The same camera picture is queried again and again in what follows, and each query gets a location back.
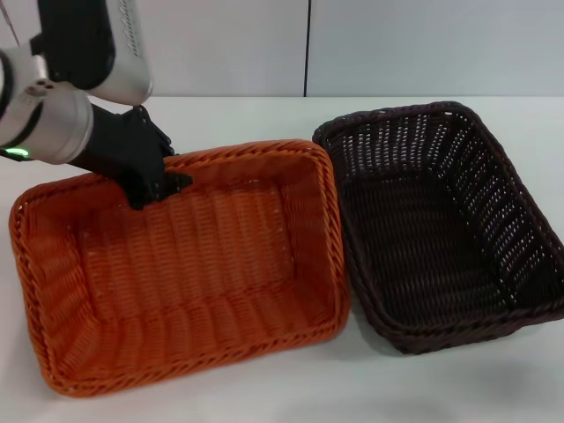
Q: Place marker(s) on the dark brown woven plastic basket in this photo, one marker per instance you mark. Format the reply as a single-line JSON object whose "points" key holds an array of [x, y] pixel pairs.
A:
{"points": [[432, 247]]}

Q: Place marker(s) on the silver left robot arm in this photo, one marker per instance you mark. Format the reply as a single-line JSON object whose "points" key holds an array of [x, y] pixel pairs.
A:
{"points": [[53, 119]]}

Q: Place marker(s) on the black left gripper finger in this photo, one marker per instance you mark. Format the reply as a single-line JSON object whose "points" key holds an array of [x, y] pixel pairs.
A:
{"points": [[159, 134], [178, 183]]}

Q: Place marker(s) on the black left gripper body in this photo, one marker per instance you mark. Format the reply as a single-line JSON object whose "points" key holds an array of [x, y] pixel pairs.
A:
{"points": [[128, 154]]}

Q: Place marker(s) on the orange woven plastic basket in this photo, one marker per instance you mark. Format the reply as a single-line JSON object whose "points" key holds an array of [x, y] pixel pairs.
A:
{"points": [[198, 264]]}

